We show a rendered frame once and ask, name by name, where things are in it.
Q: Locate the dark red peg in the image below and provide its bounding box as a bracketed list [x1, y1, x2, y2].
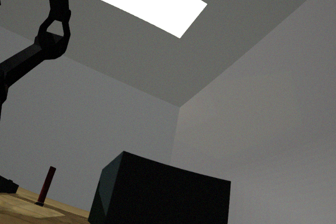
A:
[37, 166, 56, 203]

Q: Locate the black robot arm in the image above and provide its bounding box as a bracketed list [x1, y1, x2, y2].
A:
[0, 0, 71, 119]

